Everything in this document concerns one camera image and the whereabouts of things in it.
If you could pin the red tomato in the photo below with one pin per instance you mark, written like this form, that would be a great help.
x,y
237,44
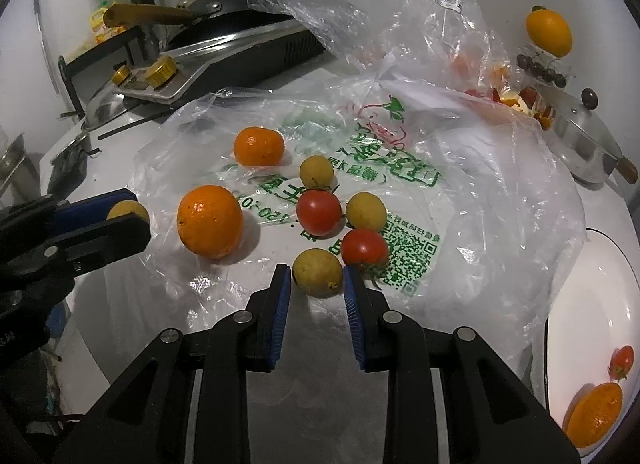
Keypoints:
x,y
365,246
318,212
623,361

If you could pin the black metal rack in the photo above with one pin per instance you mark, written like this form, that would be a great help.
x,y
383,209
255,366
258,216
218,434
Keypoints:
x,y
90,59

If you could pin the pot lid with dark knob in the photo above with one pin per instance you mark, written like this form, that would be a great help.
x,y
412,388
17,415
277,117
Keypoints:
x,y
575,109

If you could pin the yellow packet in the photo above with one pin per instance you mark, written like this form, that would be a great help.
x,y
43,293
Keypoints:
x,y
105,24

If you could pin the white plate with black rim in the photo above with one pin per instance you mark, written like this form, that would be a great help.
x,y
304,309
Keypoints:
x,y
600,294

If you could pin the large orange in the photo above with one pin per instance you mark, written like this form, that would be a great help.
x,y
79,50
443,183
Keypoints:
x,y
595,416
210,221

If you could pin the small mandarin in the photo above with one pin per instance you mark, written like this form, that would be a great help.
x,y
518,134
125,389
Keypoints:
x,y
259,146

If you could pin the orange with green stem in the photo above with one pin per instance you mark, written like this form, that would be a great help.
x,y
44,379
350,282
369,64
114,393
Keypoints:
x,y
548,33

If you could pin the green printed plastic bag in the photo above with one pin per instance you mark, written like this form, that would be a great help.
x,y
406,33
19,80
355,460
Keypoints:
x,y
450,184

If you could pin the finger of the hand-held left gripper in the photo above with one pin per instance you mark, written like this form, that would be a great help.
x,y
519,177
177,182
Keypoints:
x,y
85,209
110,236

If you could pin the small yellow-green lemon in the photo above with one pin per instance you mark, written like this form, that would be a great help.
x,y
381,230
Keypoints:
x,y
366,210
316,171
317,274
124,208

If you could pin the clear box of cherries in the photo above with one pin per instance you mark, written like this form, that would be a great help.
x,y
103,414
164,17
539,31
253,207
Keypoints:
x,y
542,69

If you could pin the glass lid with steel rim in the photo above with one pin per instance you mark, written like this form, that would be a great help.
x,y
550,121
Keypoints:
x,y
107,104

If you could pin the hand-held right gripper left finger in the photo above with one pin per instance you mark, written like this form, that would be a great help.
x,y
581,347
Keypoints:
x,y
281,304

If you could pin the small steel container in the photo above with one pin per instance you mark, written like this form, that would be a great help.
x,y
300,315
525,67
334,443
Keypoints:
x,y
70,158

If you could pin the orange peel scraps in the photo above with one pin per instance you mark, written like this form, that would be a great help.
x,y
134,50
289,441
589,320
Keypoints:
x,y
515,96

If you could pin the clear plastic bag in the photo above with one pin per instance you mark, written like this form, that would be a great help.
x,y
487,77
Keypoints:
x,y
400,19

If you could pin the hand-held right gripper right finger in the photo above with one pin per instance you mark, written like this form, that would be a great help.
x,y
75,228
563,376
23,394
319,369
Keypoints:
x,y
352,309

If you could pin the steel and black stove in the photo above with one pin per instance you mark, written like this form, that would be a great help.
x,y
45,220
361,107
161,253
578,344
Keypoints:
x,y
250,51

